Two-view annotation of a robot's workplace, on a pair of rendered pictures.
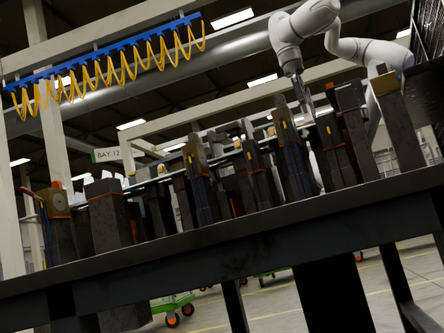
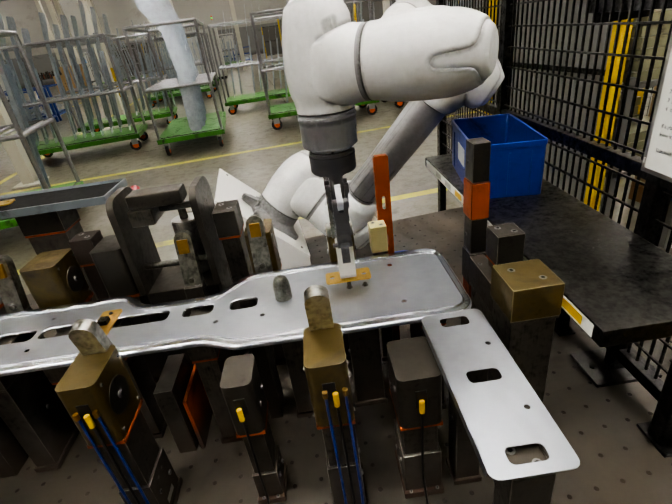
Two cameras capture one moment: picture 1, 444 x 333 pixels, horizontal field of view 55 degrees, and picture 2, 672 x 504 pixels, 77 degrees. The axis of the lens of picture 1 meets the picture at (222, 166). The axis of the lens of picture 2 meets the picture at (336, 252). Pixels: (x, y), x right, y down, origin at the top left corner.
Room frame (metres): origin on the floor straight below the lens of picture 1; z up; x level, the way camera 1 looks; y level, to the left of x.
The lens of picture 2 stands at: (0.91, -0.11, 1.44)
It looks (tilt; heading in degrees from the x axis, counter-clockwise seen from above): 28 degrees down; 340
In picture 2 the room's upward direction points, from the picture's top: 8 degrees counter-clockwise
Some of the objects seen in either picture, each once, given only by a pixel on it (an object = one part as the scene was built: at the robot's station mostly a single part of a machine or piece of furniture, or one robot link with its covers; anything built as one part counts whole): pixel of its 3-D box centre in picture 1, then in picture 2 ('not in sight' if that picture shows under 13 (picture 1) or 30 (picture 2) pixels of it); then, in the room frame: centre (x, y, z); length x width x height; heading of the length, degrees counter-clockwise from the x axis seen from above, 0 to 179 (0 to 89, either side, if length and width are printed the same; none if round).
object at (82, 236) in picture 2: not in sight; (117, 308); (1.93, 0.11, 0.90); 0.05 x 0.05 x 0.40; 71
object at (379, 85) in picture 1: (400, 130); (517, 359); (1.33, -0.57, 0.88); 0.08 x 0.08 x 0.36; 71
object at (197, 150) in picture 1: (201, 191); (125, 452); (1.49, 0.09, 0.87); 0.12 x 0.07 x 0.35; 161
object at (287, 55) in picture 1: (290, 58); (328, 130); (1.54, -0.35, 1.30); 0.09 x 0.09 x 0.06
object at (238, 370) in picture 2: (259, 182); (256, 441); (1.43, -0.11, 0.84); 0.10 x 0.05 x 0.29; 161
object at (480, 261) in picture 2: not in sight; (485, 332); (1.44, -0.60, 0.85); 0.12 x 0.03 x 0.30; 161
